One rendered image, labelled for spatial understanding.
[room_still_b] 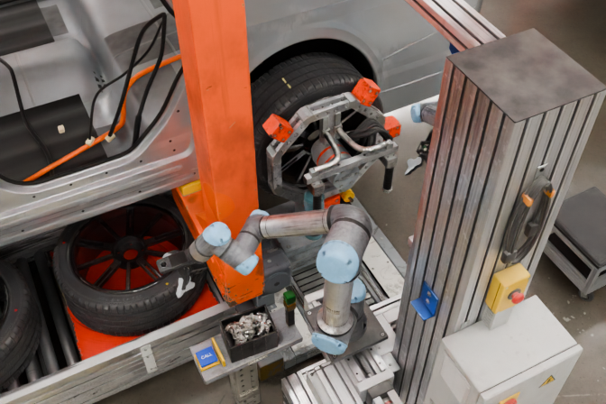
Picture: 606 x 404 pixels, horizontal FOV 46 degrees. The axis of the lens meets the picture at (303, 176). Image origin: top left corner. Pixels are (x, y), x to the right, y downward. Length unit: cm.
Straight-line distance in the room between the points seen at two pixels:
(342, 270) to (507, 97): 70
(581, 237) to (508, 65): 209
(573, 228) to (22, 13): 309
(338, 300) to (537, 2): 408
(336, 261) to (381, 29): 139
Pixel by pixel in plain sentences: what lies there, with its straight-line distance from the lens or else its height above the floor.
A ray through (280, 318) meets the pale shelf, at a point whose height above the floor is 45.
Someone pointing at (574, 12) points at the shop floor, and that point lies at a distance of 581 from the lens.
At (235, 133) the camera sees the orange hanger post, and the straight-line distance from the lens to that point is 226.
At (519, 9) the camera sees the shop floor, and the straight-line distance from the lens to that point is 571.
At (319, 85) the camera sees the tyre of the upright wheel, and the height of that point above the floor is 117.
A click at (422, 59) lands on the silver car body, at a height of 101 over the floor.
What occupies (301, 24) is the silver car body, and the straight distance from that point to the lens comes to 283.
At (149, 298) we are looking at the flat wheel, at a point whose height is 50.
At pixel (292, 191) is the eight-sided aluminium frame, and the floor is 70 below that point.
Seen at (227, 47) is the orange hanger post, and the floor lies 179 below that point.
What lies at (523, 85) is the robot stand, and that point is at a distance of 159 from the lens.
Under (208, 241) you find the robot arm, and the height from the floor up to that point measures 129.
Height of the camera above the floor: 299
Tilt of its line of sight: 46 degrees down
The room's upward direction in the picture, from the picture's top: straight up
